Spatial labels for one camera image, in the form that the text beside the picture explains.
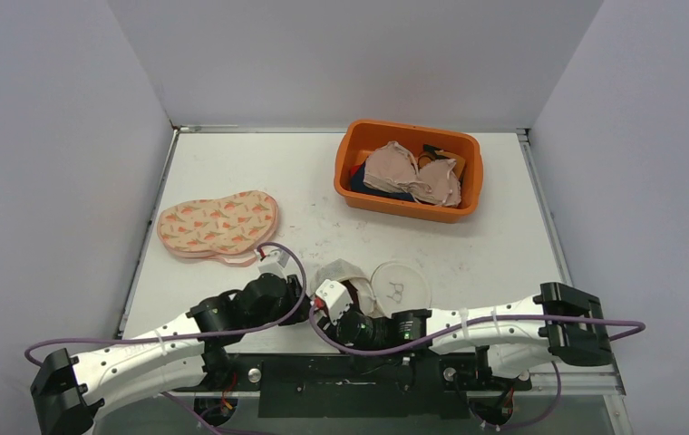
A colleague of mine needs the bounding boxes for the floral mesh laundry bag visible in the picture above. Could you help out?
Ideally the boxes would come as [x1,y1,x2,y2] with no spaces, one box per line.
[154,190,280,266]

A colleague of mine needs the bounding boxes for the round white mesh laundry bag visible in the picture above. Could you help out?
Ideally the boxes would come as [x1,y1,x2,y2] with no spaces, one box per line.
[306,259,432,317]

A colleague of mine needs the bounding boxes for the beige pink bra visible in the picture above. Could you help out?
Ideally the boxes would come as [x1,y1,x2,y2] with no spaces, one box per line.
[364,141,465,208]

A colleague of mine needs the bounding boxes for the maroon bra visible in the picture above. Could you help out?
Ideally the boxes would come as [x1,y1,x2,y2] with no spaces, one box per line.
[347,278,376,315]

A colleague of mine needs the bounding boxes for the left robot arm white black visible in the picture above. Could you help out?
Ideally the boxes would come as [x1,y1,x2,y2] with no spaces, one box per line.
[30,273,308,434]

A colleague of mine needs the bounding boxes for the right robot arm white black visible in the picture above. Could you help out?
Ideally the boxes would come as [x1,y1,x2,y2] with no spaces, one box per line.
[332,282,613,389]

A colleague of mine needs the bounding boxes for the navy blue garment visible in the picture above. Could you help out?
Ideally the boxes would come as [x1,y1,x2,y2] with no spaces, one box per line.
[349,164,414,202]

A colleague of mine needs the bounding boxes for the orange plastic bin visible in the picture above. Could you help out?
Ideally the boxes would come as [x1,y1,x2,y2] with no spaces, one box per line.
[334,120,484,223]

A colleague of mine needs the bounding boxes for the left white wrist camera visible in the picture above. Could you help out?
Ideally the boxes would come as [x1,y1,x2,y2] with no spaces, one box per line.
[257,249,289,278]

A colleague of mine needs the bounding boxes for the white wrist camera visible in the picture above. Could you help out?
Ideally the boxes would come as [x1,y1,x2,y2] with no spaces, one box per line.
[313,279,353,325]
[257,249,289,278]

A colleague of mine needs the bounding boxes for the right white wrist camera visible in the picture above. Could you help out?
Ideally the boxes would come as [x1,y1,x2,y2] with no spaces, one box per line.
[313,279,353,325]

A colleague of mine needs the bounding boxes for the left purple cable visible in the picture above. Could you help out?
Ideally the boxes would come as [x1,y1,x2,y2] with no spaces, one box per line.
[24,241,308,367]

